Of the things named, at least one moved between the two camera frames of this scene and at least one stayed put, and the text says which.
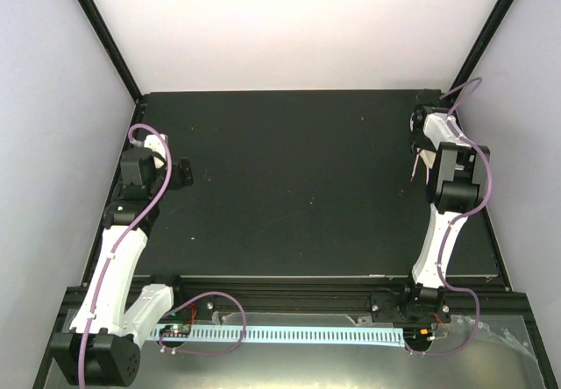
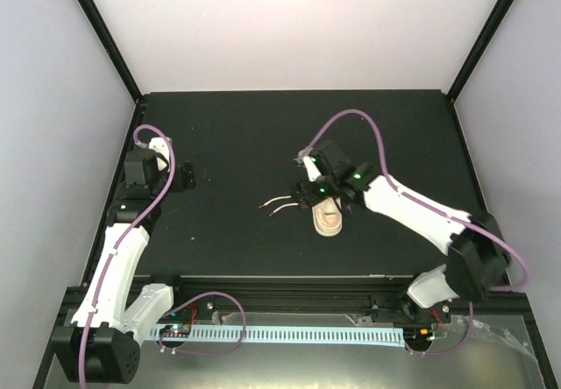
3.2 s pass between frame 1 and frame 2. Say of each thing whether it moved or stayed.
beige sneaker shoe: moved
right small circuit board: stayed
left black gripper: stayed
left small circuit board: stayed
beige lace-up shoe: moved
